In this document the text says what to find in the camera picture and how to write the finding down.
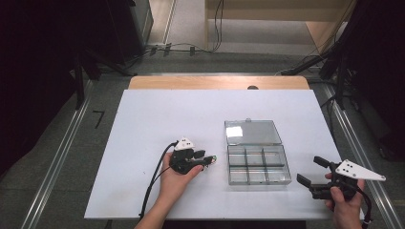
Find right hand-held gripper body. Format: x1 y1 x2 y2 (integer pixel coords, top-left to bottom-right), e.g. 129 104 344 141
308 159 387 201

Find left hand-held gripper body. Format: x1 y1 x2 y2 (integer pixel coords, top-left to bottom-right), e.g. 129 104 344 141
169 136 204 176

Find transparent grey compartment box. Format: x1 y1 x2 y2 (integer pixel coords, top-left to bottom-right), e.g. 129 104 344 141
224 117 292 186

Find person's left hand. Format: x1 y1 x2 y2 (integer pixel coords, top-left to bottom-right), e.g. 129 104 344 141
158 153 204 204

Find person's right hand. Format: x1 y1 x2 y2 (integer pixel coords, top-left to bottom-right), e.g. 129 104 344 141
324 179 366 220

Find black metal stand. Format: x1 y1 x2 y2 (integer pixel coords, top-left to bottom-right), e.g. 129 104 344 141
280 41 357 111
71 47 138 111

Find dark curtain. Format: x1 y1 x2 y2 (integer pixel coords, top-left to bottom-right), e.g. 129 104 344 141
0 0 108 179
343 0 405 160

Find black cabinet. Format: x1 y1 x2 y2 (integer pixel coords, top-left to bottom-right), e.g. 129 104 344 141
101 0 155 66

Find light wooden shelf unit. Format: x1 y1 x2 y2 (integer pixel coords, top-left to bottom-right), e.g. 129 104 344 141
204 0 355 55

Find aluminium floor rail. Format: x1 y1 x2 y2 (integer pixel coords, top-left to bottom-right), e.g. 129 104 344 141
319 80 405 229
20 79 95 229

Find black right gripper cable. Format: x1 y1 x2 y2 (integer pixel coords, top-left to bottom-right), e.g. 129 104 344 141
352 183 374 229

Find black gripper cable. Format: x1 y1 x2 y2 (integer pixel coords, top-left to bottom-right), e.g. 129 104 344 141
352 183 374 229
139 141 180 221

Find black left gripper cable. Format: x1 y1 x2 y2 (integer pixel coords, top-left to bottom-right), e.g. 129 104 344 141
139 141 180 221

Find floor cables with plugs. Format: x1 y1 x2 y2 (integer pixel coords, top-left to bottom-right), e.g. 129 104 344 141
139 42 214 58

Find black hanging cable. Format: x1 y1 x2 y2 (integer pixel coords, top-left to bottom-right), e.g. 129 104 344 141
212 0 224 52

